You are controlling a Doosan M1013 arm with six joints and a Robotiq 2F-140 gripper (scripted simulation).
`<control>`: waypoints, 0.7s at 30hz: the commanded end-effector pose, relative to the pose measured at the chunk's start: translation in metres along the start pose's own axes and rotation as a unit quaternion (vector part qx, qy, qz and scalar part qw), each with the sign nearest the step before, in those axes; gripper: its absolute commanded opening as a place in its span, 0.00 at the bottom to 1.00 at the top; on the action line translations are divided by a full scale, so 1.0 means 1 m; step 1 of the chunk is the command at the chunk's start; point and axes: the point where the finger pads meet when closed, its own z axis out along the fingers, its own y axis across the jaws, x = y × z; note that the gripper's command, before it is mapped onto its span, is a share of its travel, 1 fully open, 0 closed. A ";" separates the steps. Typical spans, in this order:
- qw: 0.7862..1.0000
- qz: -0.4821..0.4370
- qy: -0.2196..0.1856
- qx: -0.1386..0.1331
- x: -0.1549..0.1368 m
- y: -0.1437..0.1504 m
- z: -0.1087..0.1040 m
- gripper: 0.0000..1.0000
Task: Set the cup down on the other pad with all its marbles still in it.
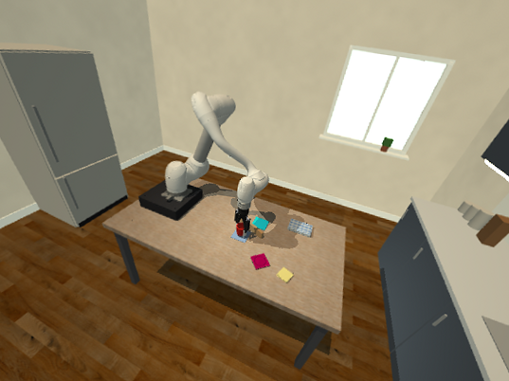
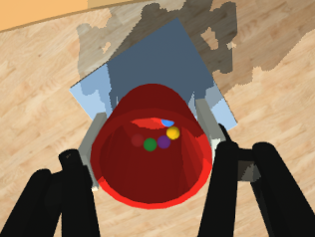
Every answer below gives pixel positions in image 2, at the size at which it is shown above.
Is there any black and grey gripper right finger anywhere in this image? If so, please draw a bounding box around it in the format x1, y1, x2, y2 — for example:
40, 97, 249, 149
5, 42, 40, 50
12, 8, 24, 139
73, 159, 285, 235
195, 99, 315, 237

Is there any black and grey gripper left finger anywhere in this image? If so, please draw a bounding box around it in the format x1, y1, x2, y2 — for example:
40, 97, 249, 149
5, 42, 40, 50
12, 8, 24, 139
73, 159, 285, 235
0, 112, 108, 237

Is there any red cup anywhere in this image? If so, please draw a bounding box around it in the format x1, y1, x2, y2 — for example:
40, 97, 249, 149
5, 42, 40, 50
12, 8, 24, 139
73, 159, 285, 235
90, 84, 212, 209

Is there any blue marble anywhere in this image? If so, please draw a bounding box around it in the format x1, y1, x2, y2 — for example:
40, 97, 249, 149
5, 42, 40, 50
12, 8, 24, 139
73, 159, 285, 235
161, 120, 174, 126

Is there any green marble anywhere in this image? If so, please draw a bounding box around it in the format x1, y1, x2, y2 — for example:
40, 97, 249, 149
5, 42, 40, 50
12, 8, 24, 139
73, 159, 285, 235
144, 138, 157, 151

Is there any yellow marble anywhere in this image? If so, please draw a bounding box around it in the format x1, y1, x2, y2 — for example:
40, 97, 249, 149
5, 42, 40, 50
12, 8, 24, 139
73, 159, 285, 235
166, 126, 179, 139

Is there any red marble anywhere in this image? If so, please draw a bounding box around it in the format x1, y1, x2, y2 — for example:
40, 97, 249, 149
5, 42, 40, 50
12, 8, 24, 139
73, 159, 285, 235
131, 133, 145, 147

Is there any purple marble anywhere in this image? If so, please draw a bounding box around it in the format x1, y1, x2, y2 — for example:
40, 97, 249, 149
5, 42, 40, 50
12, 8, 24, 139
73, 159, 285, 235
157, 135, 170, 148

